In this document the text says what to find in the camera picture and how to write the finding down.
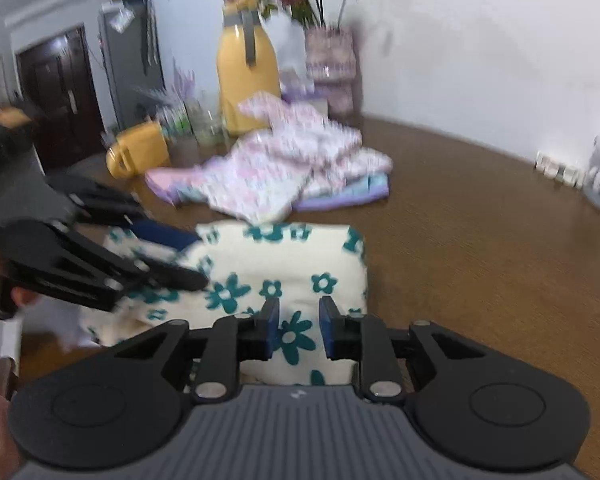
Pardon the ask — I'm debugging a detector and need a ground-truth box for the purple tissue box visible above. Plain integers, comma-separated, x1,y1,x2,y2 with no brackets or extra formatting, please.
279,70,329,116

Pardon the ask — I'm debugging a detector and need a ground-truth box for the dark wooden door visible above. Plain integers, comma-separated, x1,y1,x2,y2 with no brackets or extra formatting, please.
16,25,104,172

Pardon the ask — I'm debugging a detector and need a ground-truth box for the pink fuzzy vase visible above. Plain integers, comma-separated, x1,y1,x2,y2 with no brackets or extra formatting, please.
306,27,358,116

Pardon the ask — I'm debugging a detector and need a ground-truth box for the blue purple garment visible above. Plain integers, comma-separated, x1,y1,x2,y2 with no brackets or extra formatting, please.
144,169,390,211

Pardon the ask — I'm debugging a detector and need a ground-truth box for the yellow thermos jug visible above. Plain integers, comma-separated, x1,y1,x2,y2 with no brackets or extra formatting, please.
216,0,280,136

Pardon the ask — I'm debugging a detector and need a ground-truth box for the yellow mug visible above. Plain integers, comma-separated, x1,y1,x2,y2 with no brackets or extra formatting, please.
106,122,170,179

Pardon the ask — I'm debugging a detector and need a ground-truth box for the clear glass cup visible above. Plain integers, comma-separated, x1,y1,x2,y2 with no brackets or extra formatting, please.
186,91,226,146

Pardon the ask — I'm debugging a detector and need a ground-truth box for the cream teal flower dress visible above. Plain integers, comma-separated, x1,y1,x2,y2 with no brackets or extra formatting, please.
80,220,367,385

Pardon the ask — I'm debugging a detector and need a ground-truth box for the grey refrigerator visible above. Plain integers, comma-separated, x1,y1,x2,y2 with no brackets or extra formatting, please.
98,0,164,130

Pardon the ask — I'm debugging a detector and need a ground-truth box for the pink floral garment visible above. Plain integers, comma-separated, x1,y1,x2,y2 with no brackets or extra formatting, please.
145,92,393,224

